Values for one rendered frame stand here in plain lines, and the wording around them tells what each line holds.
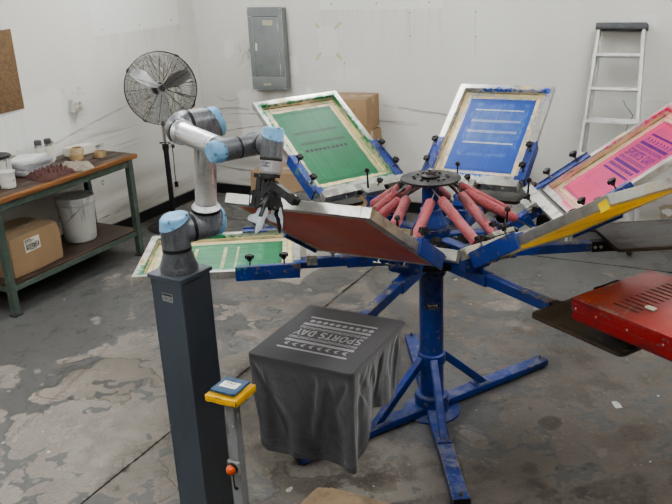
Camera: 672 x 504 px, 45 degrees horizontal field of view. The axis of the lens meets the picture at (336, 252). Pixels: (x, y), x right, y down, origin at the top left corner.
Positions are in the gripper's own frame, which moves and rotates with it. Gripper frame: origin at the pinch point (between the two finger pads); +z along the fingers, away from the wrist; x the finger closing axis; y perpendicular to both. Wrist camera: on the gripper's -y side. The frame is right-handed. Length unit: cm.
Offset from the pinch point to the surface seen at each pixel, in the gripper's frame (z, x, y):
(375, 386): 58, -55, -20
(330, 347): 43, -42, -5
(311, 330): 40, -52, 9
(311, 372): 51, -28, -6
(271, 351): 47, -31, 14
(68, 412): 123, -106, 186
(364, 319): 35, -69, -6
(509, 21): -166, -447, 56
